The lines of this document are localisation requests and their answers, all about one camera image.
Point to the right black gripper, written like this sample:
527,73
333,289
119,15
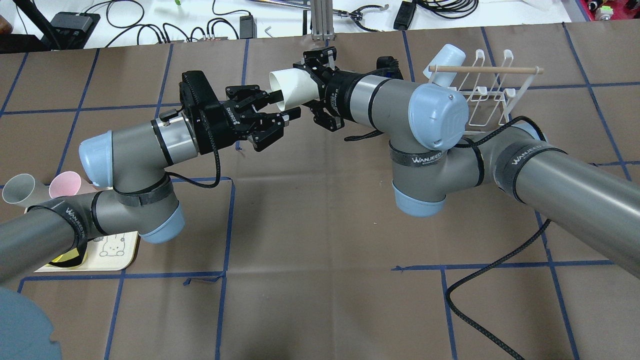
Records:
336,89

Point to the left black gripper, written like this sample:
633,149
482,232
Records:
212,129

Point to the pale green plastic cup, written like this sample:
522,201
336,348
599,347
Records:
296,85

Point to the light blue plastic cup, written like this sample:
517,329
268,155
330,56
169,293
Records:
449,55

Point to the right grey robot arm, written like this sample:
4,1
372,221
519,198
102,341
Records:
431,158

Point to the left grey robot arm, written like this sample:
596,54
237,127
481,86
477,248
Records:
133,169

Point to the pink plastic cup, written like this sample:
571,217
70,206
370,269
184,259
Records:
69,183

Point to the yellow plastic cup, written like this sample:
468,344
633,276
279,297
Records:
68,261

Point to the grey plastic cup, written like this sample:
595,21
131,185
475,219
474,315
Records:
24,190

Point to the metal claw tool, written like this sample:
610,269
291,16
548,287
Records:
357,15

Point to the black power adapter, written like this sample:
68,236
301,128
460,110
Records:
247,27

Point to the black power brick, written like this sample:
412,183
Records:
404,16

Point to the cream plastic tray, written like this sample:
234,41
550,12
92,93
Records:
105,253

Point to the black device box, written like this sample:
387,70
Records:
73,30

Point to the aluminium frame post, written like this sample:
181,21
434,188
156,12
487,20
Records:
322,24

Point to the white wire cup rack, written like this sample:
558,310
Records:
491,92

